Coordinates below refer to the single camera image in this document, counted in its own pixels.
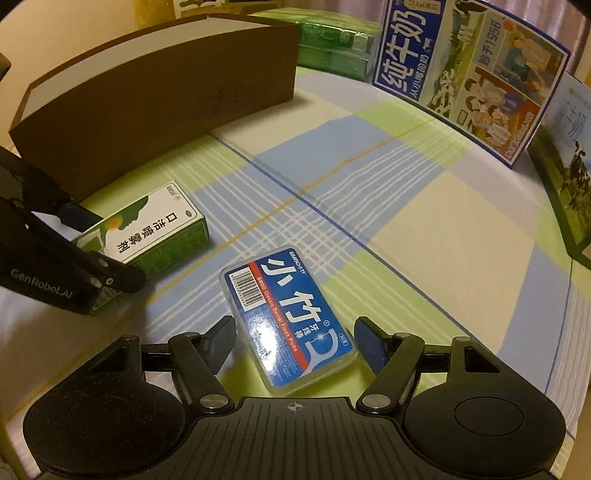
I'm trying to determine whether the green white medicine box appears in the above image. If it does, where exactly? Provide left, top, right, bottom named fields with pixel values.
left=69, top=181, right=209, bottom=317

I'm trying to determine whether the green cow milk carton box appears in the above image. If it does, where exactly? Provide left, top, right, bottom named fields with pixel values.
left=526, top=71, right=591, bottom=269

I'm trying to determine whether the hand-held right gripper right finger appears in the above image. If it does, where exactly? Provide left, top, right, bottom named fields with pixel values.
left=355, top=316, right=513, bottom=411

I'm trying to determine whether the brown shoe box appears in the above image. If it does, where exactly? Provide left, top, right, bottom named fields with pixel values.
left=10, top=13, right=302, bottom=205

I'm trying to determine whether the blue milk carton box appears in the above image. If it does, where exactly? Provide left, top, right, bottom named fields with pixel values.
left=372, top=0, right=570, bottom=168

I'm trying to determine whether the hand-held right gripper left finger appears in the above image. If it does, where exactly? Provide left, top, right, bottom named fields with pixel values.
left=78, top=316, right=236, bottom=411

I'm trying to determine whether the clear floss pick box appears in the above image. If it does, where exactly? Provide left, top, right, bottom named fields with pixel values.
left=224, top=244, right=359, bottom=398

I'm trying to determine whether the checked tablecloth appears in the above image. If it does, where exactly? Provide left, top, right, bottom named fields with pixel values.
left=0, top=65, right=583, bottom=416

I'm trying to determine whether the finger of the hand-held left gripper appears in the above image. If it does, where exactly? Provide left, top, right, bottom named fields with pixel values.
left=0, top=199, right=147, bottom=294
left=0, top=147, right=105, bottom=234

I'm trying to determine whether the green drink carton pack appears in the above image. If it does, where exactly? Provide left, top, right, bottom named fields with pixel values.
left=249, top=9, right=378, bottom=82

